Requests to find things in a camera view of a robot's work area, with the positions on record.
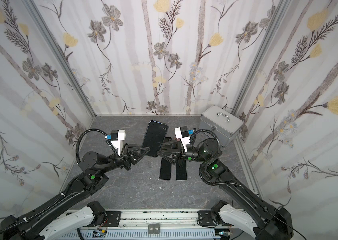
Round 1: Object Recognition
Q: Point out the black smartphone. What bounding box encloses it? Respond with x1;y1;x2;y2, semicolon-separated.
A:
175;161;188;181

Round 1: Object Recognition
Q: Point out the black phone case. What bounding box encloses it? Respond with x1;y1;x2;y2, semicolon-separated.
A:
163;137;172;144
142;120;169;157

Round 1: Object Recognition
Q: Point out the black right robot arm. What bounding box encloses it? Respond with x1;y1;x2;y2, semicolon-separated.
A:
157;129;297;240

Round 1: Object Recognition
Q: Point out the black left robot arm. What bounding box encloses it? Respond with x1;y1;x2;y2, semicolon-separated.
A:
0;129;150;240

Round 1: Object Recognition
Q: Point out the silver aluminium case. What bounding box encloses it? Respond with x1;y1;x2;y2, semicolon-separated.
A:
199;106;244;148

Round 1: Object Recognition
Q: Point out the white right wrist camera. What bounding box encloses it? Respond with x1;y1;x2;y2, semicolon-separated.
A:
175;126;195;152

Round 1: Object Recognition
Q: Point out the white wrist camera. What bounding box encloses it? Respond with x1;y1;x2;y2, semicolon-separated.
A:
175;126;195;152
106;130;126;155

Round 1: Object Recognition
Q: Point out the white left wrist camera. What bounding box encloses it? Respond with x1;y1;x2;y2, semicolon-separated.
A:
106;130;126;155

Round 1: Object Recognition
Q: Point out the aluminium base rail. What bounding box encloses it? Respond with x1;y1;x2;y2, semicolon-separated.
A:
34;208;286;240

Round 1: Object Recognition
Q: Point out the white slotted cable duct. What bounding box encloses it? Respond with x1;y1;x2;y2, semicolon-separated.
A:
42;229;221;240

